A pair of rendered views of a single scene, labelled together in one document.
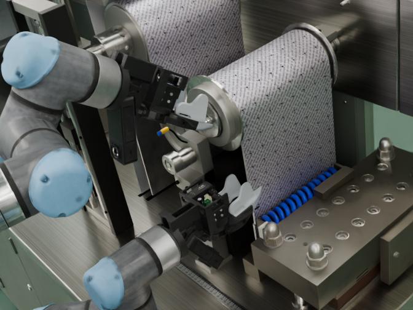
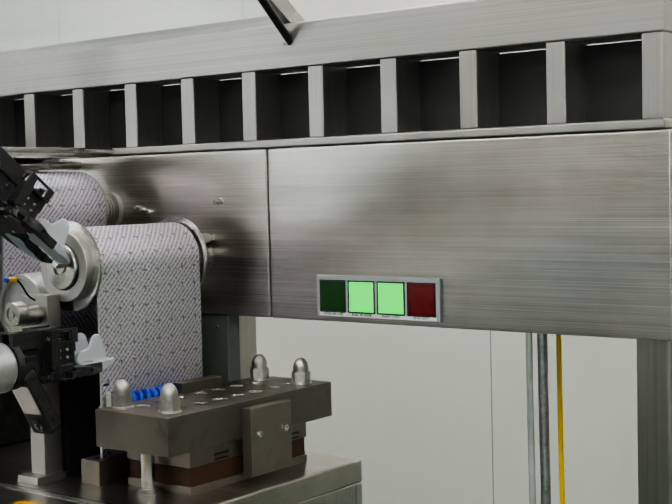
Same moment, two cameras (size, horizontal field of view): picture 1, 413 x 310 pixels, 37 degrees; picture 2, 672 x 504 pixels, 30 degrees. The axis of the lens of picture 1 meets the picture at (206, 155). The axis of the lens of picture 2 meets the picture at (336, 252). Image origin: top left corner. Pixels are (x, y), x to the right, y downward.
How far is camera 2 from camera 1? 1.23 m
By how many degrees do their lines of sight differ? 35
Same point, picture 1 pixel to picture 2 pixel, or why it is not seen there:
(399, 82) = (271, 282)
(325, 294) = (176, 439)
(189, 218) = (32, 341)
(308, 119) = (172, 306)
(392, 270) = (255, 456)
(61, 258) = not seen: outside the picture
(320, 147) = (184, 350)
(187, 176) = not seen: hidden behind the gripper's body
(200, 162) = (47, 321)
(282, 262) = (130, 413)
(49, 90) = not seen: outside the picture
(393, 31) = (264, 223)
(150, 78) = (17, 180)
